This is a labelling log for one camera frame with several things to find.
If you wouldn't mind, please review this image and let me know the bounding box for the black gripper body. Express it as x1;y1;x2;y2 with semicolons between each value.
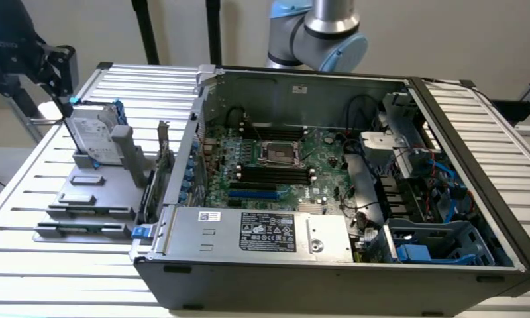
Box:
0;39;50;97

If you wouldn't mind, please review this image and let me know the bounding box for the CPU chip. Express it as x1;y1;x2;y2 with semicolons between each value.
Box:
39;101;67;123

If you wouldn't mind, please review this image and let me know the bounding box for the black expansion slot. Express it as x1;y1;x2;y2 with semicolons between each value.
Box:
228;181;279;191

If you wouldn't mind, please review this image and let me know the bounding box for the blue expansion slot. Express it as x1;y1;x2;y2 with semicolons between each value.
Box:
227;189;280;200

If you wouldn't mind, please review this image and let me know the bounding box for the CPU socket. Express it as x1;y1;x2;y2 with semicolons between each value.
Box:
258;140;303;167

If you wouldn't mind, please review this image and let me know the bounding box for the black RAM slot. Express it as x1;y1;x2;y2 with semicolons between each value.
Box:
239;169;316;176
239;164;316;171
238;174;316;180
238;178;316;186

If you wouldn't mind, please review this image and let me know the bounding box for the silver hard disk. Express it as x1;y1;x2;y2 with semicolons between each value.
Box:
64;103;119;165

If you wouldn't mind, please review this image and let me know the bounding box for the grey hard drive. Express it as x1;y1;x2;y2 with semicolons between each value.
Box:
70;95;128;167

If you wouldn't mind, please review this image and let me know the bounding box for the black tripod leg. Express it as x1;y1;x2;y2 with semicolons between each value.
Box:
204;0;223;66
131;0;162;66

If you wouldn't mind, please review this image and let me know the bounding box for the grey parts rack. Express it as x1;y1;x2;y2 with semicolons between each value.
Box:
32;125;179;244

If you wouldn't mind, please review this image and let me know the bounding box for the graphics card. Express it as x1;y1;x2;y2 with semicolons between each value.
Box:
138;120;179;223

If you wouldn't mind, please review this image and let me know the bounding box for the blue case latch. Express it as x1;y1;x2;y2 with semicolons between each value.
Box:
132;224;154;240

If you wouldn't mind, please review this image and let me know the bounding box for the grey power supply unit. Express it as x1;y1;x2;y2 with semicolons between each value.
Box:
162;206;356;264

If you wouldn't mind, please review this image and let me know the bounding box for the green motherboard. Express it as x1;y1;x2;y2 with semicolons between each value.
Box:
202;127;360;213

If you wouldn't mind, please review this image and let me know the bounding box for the grey metal drive cage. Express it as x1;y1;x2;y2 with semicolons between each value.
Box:
359;91;444;177

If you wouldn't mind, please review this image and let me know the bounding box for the black fan shroud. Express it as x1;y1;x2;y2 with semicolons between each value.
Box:
375;174;427;223

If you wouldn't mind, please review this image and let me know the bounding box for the open black PC case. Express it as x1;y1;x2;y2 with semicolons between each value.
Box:
131;64;530;311

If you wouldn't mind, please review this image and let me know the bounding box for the blue plastic disk bay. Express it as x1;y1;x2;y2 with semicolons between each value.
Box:
370;217;499;266

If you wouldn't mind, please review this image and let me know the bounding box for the black short wire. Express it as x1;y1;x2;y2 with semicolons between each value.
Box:
223;105;246;129

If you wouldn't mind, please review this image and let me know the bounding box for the black looped wire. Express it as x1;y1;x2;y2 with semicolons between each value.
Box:
343;94;380;134

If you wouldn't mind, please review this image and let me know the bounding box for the thin red wire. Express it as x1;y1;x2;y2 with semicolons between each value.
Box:
418;148;446;223

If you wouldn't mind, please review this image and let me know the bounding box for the blue SATA wire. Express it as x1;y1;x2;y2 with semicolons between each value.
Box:
427;158;471;221

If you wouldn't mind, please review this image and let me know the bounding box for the black cable on table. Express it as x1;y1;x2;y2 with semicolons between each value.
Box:
424;77;516;127

